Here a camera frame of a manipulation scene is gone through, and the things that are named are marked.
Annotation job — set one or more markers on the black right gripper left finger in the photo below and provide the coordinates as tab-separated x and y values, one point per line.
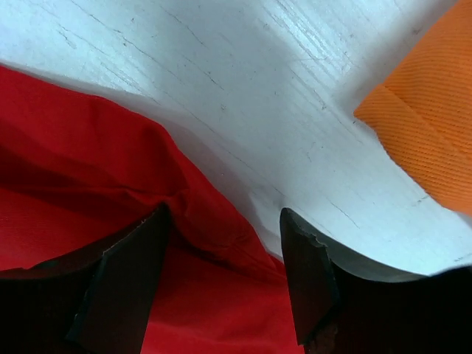
95	299

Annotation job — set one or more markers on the folded orange trousers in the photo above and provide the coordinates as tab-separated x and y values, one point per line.
422	112

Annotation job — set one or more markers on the red trousers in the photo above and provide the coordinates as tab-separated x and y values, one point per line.
77	167

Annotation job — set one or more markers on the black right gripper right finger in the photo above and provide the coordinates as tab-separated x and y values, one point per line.
343	302

